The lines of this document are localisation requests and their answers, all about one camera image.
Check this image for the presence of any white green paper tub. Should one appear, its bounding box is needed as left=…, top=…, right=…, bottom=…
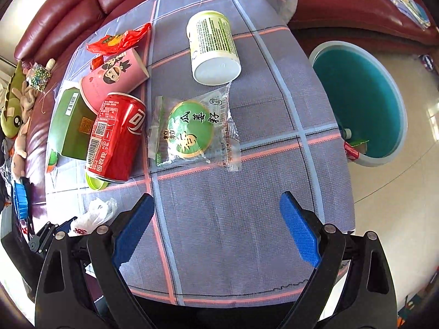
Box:
left=186, top=10, right=241, bottom=86

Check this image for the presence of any red leather sofa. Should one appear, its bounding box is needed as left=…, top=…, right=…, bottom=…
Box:
left=14, top=0, right=439, bottom=213

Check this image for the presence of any clear bag of beads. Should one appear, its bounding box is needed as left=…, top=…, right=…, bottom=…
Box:
left=26, top=62, right=53, bottom=93

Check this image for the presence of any grey checked cloth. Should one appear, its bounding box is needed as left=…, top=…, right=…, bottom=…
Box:
left=44, top=0, right=355, bottom=307

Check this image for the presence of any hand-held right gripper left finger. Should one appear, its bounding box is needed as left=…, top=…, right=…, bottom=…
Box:
left=34, top=194, right=158, bottom=329

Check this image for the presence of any red crumpled wrapper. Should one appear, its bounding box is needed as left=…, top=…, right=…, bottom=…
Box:
left=86, top=23, right=152, bottom=55

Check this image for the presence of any beige plush toy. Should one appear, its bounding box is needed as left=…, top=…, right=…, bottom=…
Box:
left=10, top=82, right=38, bottom=179

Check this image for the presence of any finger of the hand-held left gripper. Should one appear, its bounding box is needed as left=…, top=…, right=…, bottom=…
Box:
left=28, top=217, right=79, bottom=255
left=13, top=180, right=31, bottom=222

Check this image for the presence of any white plastic bag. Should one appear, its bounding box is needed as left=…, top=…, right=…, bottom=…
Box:
left=68, top=198, right=117, bottom=237

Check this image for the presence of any clear snack packet green label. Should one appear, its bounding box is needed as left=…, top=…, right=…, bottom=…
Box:
left=147, top=84, right=242, bottom=172

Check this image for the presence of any red soda can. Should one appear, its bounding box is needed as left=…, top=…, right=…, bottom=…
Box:
left=85, top=92, right=147, bottom=183

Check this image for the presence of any green plush dinosaur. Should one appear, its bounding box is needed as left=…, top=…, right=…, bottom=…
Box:
left=0, top=60, right=27, bottom=139

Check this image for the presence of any green round lid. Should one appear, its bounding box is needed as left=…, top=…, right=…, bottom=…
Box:
left=85, top=171, right=110, bottom=191

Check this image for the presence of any pink cartoon paper cup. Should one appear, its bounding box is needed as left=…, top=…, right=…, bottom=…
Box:
left=80, top=46, right=151, bottom=114

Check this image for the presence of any green white cardboard box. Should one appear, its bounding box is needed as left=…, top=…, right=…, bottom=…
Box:
left=48, top=88, right=98, bottom=161

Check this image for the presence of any green orange wrapper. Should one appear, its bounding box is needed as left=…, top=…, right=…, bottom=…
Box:
left=46, top=149, right=60, bottom=172

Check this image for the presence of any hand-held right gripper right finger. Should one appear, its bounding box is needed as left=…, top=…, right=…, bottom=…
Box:
left=278, top=192, right=398, bottom=329

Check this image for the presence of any teal plastic bin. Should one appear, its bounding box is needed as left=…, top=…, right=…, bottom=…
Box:
left=308, top=41, right=408, bottom=168

